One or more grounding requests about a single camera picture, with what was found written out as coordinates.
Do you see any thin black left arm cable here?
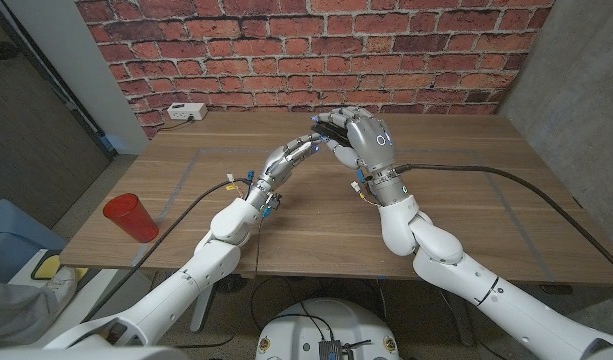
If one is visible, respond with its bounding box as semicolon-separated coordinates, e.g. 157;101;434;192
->
174;217;265;350

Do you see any red brick print backdrop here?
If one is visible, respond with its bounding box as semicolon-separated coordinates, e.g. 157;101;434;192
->
74;0;556;140

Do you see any black round base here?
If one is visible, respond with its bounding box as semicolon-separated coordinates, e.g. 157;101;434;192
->
216;273;251;294

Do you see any black door handle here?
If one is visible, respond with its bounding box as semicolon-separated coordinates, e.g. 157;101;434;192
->
0;40;21;62

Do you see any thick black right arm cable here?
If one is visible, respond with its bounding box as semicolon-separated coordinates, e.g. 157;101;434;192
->
393;163;613;277

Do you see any black power strip cable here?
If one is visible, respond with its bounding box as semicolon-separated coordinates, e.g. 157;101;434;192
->
158;117;195;132

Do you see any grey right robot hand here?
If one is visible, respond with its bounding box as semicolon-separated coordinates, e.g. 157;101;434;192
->
310;106;418;206

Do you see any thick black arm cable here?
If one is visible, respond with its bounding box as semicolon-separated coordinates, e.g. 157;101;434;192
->
393;163;613;277
80;177;252;324

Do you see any blue bin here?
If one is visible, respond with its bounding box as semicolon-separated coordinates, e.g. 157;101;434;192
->
0;198;68;280

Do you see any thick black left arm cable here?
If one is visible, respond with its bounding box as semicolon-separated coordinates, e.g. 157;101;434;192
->
80;177;252;324

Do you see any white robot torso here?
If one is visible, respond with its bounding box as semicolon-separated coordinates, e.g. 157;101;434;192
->
255;297;401;360

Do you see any red plastic cup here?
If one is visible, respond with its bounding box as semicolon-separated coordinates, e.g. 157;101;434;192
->
102;193;161;244

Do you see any white shoe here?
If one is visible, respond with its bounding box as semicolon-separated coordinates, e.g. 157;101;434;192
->
41;267;79;306

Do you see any grey trouser leg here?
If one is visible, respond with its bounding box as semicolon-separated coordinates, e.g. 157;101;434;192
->
0;269;60;347

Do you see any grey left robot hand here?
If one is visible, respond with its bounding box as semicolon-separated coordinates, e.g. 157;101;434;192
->
245;132;328;211

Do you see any small black torso device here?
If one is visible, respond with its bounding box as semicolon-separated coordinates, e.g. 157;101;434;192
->
318;339;372;360

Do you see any white power strip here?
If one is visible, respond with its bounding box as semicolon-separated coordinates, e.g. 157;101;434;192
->
166;102;209;122

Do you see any white floor board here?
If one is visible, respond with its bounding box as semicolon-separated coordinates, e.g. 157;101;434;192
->
10;248;155;346

